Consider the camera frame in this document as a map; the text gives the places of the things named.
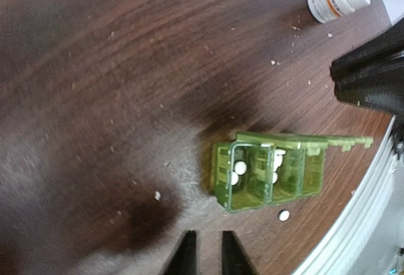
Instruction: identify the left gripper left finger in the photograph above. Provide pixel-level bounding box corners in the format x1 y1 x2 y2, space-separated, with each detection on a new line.
161 230 198 275

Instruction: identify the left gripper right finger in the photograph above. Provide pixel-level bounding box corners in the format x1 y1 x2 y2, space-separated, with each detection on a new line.
221 231 258 275

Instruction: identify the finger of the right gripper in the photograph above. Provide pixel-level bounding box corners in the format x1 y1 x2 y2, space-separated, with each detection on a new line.
330 22 403 116

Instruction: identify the green pill organizer box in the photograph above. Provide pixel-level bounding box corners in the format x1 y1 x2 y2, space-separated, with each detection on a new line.
210 132 373 213

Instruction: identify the spilled white pill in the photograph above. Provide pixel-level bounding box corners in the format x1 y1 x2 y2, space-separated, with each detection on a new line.
278 209 290 221

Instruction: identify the front aluminium rail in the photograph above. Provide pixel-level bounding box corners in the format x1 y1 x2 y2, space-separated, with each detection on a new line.
294 117 403 274

